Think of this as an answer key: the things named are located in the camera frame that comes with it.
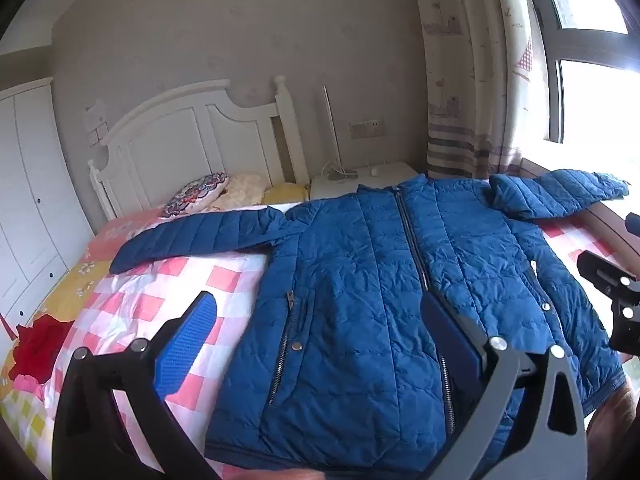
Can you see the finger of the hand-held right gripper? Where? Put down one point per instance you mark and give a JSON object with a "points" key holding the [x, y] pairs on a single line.
{"points": [[607, 277], [634, 223]]}

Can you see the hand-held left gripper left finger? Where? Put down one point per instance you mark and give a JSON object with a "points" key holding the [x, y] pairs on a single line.
{"points": [[187, 340]]}

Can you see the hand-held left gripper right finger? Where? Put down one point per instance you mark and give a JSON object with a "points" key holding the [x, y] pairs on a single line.
{"points": [[450, 335]]}

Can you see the blue puffer jacket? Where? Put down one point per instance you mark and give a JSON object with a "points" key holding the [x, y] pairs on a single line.
{"points": [[350, 260]]}

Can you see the pink checkered bed sheet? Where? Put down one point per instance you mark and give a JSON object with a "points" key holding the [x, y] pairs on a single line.
{"points": [[165, 305]]}

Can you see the floral pink yellow bed sheet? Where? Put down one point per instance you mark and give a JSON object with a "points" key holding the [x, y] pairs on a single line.
{"points": [[90, 270]]}

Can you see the red cloth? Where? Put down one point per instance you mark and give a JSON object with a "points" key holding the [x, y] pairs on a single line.
{"points": [[42, 345]]}

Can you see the colourful patterned pillow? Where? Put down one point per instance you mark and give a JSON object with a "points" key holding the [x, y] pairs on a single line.
{"points": [[197, 192]]}

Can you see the cream pillow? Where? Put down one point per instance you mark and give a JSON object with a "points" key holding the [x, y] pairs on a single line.
{"points": [[242, 187]]}

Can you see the white nightstand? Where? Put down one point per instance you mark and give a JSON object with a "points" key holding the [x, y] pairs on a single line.
{"points": [[395, 172]]}

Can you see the yellow pillow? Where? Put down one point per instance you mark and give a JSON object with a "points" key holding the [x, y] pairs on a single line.
{"points": [[285, 192]]}

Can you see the dark framed window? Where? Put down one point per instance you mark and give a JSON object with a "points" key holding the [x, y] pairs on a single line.
{"points": [[590, 45]]}

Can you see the white bed headboard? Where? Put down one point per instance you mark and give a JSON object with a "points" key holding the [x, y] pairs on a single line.
{"points": [[175, 145]]}

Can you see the white wardrobe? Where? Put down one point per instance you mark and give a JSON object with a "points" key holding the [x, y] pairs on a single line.
{"points": [[35, 185]]}

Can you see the printed striped curtain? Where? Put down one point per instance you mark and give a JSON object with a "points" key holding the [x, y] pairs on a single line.
{"points": [[460, 85]]}

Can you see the white wall switch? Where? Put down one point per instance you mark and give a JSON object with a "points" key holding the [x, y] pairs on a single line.
{"points": [[98, 137]]}

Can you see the beige wall outlet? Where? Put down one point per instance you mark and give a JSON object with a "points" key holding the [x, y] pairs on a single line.
{"points": [[367, 129]]}

